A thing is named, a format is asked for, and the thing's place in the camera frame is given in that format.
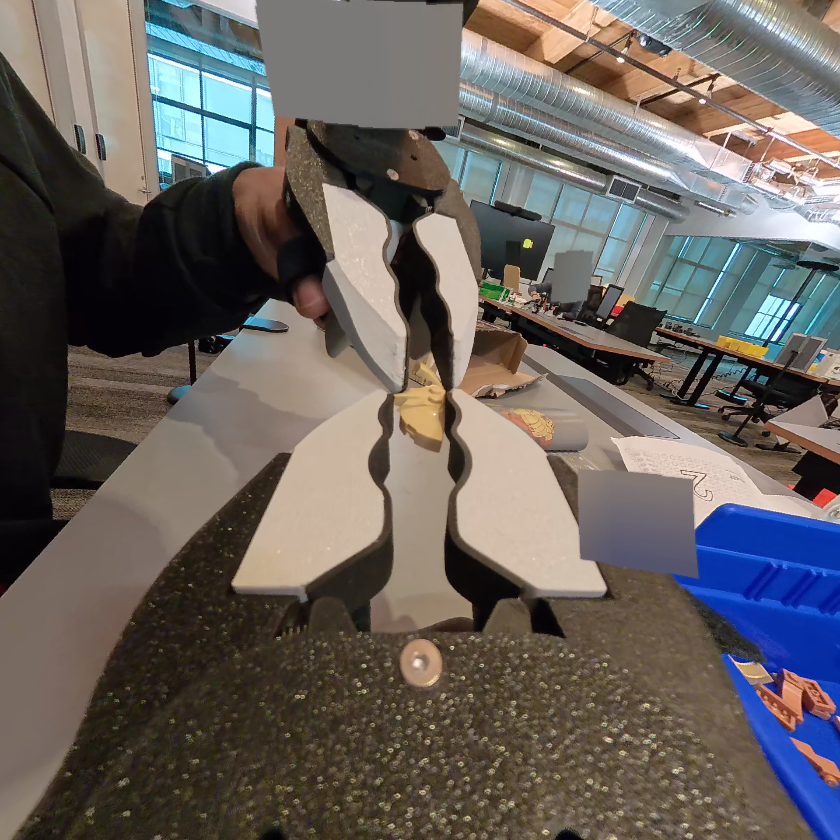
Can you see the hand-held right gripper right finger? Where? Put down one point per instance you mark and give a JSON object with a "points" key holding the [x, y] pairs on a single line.
{"points": [[525, 525]]}

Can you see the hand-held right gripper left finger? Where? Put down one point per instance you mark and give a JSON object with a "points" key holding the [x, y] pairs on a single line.
{"points": [[315, 518]]}

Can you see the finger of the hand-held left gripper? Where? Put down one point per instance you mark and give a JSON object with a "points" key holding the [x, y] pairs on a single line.
{"points": [[456, 289], [361, 275]]}

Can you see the tan brick assembly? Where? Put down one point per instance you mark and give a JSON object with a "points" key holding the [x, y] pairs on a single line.
{"points": [[423, 420]]}

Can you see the person's left forearm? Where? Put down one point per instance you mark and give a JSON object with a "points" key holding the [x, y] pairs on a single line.
{"points": [[164, 262]]}

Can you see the long desk with wooden edge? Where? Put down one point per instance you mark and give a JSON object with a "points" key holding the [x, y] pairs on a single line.
{"points": [[590, 334], [722, 351]]}

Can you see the person's left hand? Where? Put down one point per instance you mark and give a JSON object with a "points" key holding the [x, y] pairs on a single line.
{"points": [[262, 216]]}

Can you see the green box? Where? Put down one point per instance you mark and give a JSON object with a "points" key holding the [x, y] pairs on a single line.
{"points": [[495, 290]]}

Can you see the large black display screen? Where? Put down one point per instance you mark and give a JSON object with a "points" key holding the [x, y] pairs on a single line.
{"points": [[512, 239]]}

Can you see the open cardboard set box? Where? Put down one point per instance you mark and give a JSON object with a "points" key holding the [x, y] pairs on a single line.
{"points": [[492, 354]]}

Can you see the white printed paper sheet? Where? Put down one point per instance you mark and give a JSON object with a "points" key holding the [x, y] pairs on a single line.
{"points": [[656, 453]]}

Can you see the black office chair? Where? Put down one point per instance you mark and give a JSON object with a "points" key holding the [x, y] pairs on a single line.
{"points": [[640, 325], [761, 400]]}

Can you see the blue plastic storage bin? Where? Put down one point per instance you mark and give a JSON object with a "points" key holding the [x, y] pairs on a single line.
{"points": [[754, 577]]}

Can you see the row of yellow bins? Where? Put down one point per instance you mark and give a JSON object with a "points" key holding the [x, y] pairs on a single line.
{"points": [[741, 346]]}

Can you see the white card sheet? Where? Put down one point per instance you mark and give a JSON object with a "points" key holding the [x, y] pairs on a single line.
{"points": [[804, 417]]}

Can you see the silver monitor back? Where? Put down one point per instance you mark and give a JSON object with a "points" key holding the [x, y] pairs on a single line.
{"points": [[800, 351]]}

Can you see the group of small loose bricks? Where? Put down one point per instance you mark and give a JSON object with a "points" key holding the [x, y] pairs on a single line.
{"points": [[800, 702]]}

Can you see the black floor lamp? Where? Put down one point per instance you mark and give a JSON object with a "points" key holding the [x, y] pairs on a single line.
{"points": [[817, 266]]}

